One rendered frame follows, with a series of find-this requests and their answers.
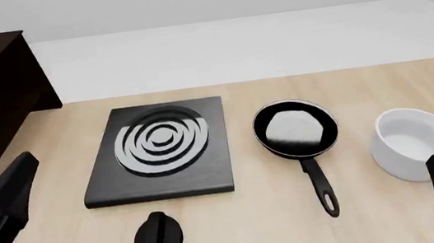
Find round black stove knob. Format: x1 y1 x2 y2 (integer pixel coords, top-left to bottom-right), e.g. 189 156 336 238
130 208 185 243

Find black frying pan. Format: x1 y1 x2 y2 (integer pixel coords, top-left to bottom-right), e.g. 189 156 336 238
249 92 352 227

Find white round pot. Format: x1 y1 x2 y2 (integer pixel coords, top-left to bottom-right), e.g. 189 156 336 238
365 103 434 189

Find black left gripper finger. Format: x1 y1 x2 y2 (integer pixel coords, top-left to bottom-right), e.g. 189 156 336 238
0 149 50 243

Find flat black stove plate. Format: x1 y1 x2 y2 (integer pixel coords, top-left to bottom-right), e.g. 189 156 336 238
72 94 237 212

